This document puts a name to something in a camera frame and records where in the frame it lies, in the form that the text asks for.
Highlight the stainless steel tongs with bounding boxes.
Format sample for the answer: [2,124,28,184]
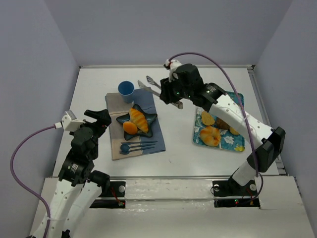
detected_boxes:
[137,75,183,110]

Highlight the small round orange bun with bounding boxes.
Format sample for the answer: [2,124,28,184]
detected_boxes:
[122,121,138,135]

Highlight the orange striped croissant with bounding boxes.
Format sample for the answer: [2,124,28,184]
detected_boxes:
[129,108,149,133]

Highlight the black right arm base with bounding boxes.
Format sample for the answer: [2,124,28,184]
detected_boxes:
[211,180,260,208]

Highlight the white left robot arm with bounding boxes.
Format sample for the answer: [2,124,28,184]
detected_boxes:
[31,109,111,238]

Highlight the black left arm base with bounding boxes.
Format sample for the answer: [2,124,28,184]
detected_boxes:
[90,181,126,209]

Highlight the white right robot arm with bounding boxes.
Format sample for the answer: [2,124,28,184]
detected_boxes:
[159,60,286,190]

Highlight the tan speckled bread slice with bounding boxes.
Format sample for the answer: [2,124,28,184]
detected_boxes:
[201,111,215,126]

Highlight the brown chocolate bread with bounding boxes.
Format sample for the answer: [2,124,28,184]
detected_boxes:
[215,118,230,130]

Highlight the large twisted orange bread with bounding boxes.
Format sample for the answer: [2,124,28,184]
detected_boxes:
[200,126,221,147]

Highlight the blue beige striped placemat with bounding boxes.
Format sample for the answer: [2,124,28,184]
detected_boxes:
[105,89,165,160]

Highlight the blue star-shaped dish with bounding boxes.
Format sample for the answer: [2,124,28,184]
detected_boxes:
[116,104,158,141]

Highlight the blue plastic spoon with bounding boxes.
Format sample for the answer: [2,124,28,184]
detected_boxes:
[120,144,154,151]

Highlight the light blue plastic cup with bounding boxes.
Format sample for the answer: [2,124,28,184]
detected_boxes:
[118,81,134,103]

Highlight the small round tan bun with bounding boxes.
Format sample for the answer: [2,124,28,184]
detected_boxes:
[229,127,239,135]

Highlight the teal floral tray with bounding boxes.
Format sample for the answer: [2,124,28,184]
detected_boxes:
[193,91,246,153]

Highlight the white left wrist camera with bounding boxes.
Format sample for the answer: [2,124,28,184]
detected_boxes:
[61,111,85,132]

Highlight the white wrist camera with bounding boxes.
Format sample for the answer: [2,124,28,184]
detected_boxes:
[164,59,182,82]
[61,111,85,132]

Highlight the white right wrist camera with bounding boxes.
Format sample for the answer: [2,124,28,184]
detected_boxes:
[164,59,182,82]

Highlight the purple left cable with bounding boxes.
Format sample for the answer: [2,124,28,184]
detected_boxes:
[9,122,62,238]

